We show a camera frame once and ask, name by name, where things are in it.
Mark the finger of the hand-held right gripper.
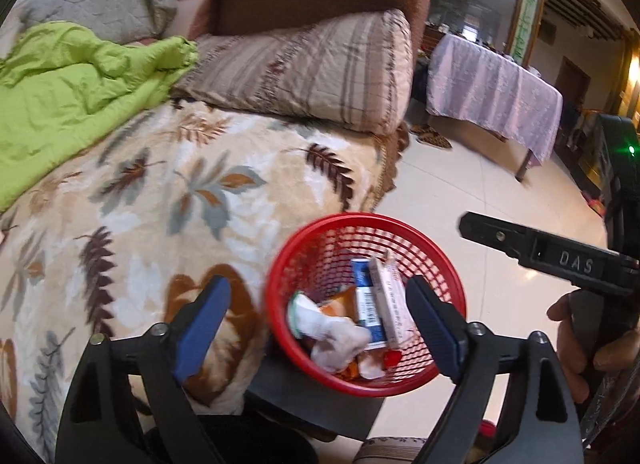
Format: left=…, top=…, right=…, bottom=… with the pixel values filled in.
left=459, top=211, right=536, bottom=265

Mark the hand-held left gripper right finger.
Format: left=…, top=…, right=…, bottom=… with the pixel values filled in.
left=406, top=275, right=583, bottom=464

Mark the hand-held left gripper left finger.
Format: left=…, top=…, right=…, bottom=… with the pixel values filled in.
left=55, top=275, right=232, bottom=464

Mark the white and blue medicine box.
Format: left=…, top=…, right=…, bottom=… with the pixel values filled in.
left=348, top=257, right=388, bottom=350

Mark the orange and white packet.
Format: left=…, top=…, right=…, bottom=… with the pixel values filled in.
left=320, top=287, right=361, bottom=320

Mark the white sock with green toe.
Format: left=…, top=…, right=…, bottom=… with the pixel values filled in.
left=287, top=293, right=373, bottom=372

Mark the red plastic mesh basket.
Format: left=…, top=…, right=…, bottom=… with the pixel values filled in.
left=265, top=213, right=467, bottom=398

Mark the person's right hand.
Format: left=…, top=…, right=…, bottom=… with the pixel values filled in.
left=546, top=291, right=640, bottom=387

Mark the brown patterned seat cushion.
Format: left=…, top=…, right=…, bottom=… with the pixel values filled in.
left=352, top=436, right=426, bottom=464

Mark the dark grey stool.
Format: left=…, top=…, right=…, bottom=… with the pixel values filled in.
left=245, top=359, right=386, bottom=442

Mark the beige leaf-print blanket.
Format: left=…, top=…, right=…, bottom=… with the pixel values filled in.
left=0, top=97, right=406, bottom=464

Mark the lilac tablecloth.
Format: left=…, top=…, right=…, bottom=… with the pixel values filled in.
left=425, top=33, right=564, bottom=165

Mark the plain brown wooden door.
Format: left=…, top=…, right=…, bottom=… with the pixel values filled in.
left=555, top=57, right=591, bottom=110

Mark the brown striped pillow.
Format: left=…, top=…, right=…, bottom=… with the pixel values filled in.
left=170, top=8, right=415, bottom=136

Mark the green quilt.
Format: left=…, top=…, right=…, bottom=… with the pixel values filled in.
left=0, top=20, right=200, bottom=212

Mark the green wall hanging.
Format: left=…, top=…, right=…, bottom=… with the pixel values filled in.
left=510, top=0, right=543, bottom=62

